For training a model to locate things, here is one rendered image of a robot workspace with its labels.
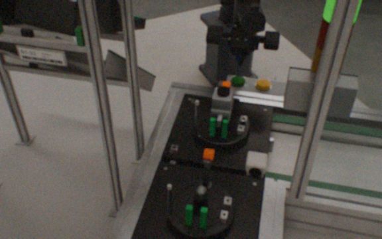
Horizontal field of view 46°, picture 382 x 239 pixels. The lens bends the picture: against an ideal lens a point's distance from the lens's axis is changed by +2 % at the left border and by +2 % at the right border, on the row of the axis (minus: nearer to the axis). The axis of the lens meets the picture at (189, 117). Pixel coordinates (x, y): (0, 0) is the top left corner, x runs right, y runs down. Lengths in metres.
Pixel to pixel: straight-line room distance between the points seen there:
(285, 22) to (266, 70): 2.10
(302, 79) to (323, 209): 0.32
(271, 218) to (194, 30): 0.94
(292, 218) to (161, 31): 0.93
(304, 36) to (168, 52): 1.99
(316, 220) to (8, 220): 0.69
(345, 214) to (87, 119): 0.74
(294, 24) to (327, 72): 2.81
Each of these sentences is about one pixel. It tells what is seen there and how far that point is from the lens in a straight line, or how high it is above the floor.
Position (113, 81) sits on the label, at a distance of 1.03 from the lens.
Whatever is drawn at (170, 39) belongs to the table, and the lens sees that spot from 1.66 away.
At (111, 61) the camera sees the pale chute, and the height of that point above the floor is 1.19.
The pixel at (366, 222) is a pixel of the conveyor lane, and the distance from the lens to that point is 1.05.
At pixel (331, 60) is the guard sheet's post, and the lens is 0.78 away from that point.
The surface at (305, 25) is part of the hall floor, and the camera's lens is 3.59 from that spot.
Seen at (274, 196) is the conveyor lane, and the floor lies 0.95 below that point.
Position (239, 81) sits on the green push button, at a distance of 1.26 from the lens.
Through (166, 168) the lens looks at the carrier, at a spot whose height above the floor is 0.97.
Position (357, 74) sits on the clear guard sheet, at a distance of 0.80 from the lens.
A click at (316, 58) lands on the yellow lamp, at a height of 1.29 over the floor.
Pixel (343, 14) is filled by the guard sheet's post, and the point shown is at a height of 1.39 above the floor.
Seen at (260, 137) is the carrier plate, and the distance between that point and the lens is 1.10.
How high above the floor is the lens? 1.72
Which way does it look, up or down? 41 degrees down
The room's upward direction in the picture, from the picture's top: 1 degrees clockwise
